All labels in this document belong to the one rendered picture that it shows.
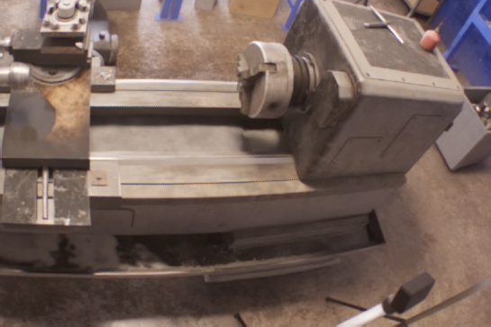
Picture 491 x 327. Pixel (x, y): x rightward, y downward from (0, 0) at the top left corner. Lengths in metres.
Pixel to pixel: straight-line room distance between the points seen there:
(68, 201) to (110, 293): 0.89
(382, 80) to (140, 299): 1.49
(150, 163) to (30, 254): 0.69
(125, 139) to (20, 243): 0.66
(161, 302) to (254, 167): 0.92
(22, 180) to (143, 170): 0.44
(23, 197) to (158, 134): 0.64
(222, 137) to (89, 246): 0.71
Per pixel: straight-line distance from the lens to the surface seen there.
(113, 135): 1.63
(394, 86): 1.32
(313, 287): 2.37
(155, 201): 1.39
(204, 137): 1.68
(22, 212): 1.30
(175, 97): 1.63
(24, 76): 1.30
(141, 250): 1.75
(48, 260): 1.73
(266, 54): 1.33
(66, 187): 1.32
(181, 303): 2.12
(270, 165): 1.55
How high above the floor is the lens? 2.02
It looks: 48 degrees down
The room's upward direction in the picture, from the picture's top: 25 degrees clockwise
